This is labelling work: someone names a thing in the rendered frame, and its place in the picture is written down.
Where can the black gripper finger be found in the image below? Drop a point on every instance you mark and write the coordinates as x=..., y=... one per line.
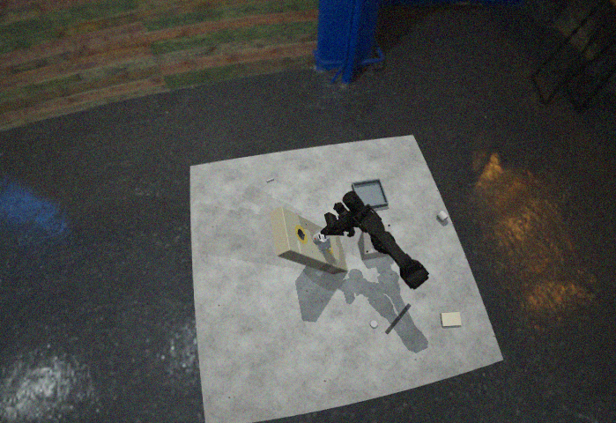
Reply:
x=338, y=233
x=326, y=230

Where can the dark grey flat bar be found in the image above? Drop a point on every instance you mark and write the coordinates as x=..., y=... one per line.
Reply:
x=398, y=318

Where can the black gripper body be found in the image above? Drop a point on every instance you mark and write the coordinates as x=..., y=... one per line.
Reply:
x=346, y=223

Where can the white round cartridge with two slots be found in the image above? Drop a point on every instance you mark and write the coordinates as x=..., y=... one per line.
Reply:
x=319, y=238

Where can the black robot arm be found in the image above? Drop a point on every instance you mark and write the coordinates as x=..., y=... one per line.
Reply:
x=412, y=271

